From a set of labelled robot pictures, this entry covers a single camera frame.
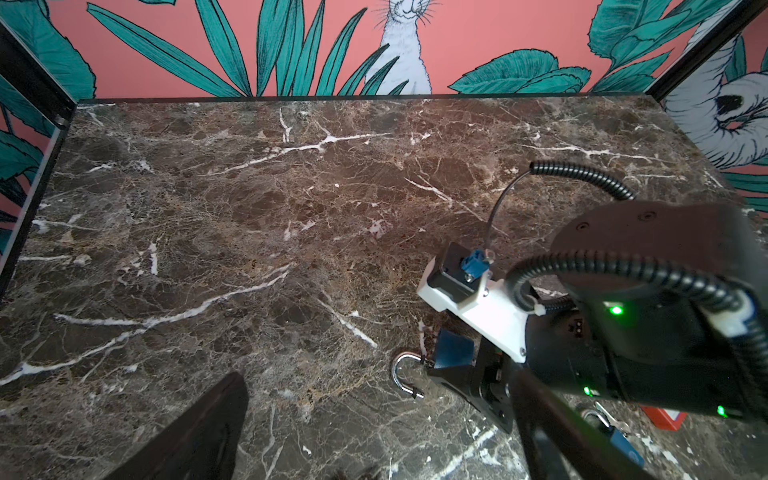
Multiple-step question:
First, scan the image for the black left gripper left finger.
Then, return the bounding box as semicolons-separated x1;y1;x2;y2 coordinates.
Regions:
107;372;249;479

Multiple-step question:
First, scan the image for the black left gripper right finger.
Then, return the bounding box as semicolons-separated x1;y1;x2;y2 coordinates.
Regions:
509;367;652;479

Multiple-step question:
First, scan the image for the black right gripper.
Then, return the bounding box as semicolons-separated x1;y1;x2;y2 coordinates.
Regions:
427;338;525;434

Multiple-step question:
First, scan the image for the blue padlock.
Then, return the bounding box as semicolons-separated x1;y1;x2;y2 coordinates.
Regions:
578;402;645;468
390;329;475;400

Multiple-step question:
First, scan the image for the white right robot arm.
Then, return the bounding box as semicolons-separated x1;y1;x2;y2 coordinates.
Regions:
418;200;767;428

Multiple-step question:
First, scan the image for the red padlock white label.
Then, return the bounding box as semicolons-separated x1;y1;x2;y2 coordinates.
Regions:
641;406;688;432

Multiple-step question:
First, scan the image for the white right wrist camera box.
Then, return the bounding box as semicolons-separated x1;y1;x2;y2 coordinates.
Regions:
417;242;529;364

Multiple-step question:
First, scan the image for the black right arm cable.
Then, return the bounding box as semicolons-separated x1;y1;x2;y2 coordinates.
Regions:
482;160;768;385

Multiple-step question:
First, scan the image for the black enclosure corner post left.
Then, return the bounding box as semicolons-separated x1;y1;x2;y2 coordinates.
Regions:
1;1;95;294

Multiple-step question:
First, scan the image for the black enclosure corner post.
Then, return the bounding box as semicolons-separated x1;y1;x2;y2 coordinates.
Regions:
1;1;95;294
645;0;767;102

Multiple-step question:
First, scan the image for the black enclosure corner post right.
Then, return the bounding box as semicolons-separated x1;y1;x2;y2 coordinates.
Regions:
645;0;767;102

